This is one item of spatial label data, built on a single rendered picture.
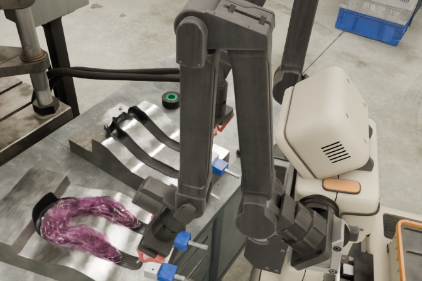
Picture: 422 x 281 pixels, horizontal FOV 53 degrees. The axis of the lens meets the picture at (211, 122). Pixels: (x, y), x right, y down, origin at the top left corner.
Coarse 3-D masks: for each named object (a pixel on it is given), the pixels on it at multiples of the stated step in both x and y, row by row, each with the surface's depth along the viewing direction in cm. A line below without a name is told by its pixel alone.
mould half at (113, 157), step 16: (112, 112) 159; (160, 112) 150; (96, 128) 152; (128, 128) 142; (144, 128) 144; (160, 128) 147; (176, 128) 150; (80, 144) 145; (96, 144) 137; (112, 144) 136; (144, 144) 141; (160, 144) 143; (96, 160) 143; (112, 160) 136; (128, 160) 135; (160, 160) 138; (176, 160) 138; (224, 160) 140; (128, 176) 136; (144, 176) 132; (160, 176) 132
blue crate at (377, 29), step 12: (348, 12) 393; (336, 24) 405; (348, 24) 399; (360, 24) 392; (372, 24) 386; (384, 24) 380; (396, 24) 375; (408, 24) 401; (372, 36) 392; (384, 36) 386; (396, 36) 380
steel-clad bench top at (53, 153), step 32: (160, 64) 197; (128, 96) 177; (160, 96) 178; (64, 128) 160; (32, 160) 146; (64, 160) 147; (0, 192) 135; (128, 192) 137; (224, 192) 139; (192, 224) 129
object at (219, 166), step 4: (212, 152) 137; (216, 152) 137; (212, 156) 135; (216, 156) 135; (212, 160) 134; (216, 160) 136; (220, 160) 136; (212, 164) 134; (216, 164) 134; (220, 164) 134; (224, 164) 135; (228, 164) 135; (212, 168) 135; (216, 168) 133; (220, 168) 133; (224, 168) 134; (216, 172) 135; (220, 172) 133; (224, 172) 135; (228, 172) 134; (232, 172) 133; (236, 176) 132; (240, 176) 133
